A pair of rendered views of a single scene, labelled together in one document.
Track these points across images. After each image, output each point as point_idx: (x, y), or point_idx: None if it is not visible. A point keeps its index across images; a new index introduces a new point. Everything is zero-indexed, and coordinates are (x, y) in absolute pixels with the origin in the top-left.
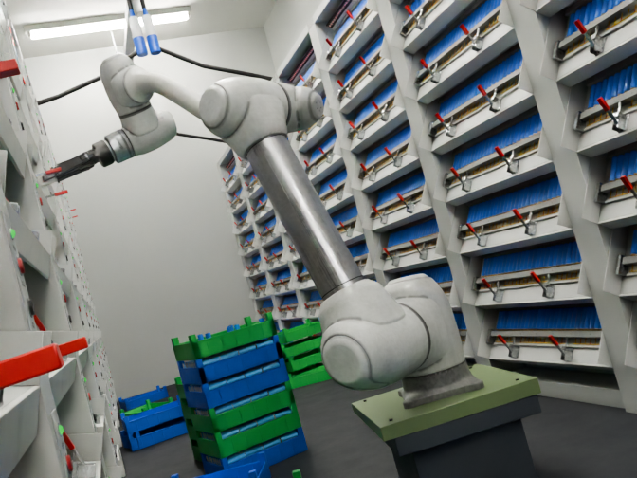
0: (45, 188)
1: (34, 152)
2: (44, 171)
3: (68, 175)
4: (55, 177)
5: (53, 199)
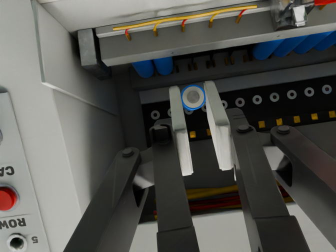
0: (67, 136)
1: (204, 240)
2: (43, 226)
3: (127, 187)
4: (229, 128)
5: (48, 78)
